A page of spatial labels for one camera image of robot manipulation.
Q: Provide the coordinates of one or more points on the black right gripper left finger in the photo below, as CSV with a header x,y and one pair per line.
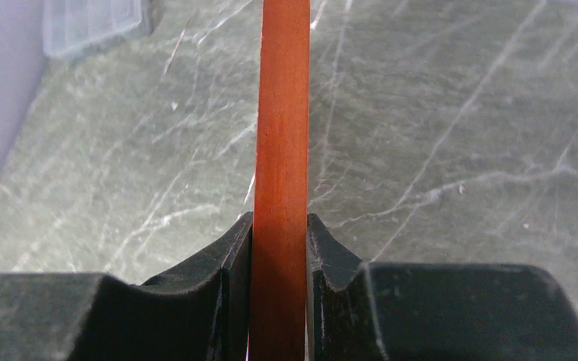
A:
x,y
196,310

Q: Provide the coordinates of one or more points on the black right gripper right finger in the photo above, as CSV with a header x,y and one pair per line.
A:
x,y
369,310

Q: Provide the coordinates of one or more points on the orange wooden picture frame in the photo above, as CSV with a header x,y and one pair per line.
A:
x,y
278,263

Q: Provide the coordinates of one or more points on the clear plastic compartment box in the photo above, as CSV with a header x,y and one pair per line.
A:
x,y
73,29

